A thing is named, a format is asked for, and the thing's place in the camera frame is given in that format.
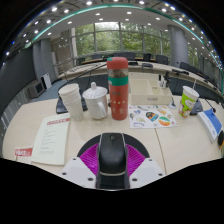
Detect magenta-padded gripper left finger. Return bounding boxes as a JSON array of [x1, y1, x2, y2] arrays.
[[60, 142, 100, 190]]

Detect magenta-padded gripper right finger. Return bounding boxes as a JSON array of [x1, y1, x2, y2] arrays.
[[126, 143, 167, 190]]

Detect black computer mouse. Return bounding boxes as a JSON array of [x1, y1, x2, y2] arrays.
[[95, 132, 130, 190]]

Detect black mouse pad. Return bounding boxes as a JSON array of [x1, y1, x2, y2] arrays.
[[76, 132, 151, 159]]

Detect white sheet with red header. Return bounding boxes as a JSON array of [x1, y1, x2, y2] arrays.
[[30, 113, 71, 166]]

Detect colourful sticker sheet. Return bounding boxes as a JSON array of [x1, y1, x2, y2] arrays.
[[128, 104, 179, 130]]

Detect red and white leaflet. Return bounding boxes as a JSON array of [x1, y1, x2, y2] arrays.
[[13, 145, 34, 164]]

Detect white paper cup stack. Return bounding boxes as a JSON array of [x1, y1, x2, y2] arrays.
[[57, 82, 84, 122]]

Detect white lidded mug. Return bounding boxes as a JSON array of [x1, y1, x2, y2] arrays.
[[82, 81, 110, 120]]

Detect white desk organizer box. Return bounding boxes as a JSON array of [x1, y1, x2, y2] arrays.
[[128, 78, 173, 106]]

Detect printed paper cup with straw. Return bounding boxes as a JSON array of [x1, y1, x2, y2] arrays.
[[177, 78, 200, 119]]

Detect red thermos bottle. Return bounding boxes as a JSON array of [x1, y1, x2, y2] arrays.
[[106, 56, 130, 121]]

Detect blue and white book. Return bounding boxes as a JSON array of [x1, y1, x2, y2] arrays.
[[196, 108, 223, 144]]

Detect small white standing board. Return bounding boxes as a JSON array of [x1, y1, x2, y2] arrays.
[[40, 73, 53, 90]]

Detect long curved conference table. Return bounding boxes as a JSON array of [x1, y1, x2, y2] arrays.
[[58, 61, 224, 98]]

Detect dark office chairs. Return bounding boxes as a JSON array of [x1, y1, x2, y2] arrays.
[[75, 51, 224, 98]]

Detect round ceiling lights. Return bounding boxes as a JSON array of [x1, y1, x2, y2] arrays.
[[4, 0, 224, 64]]

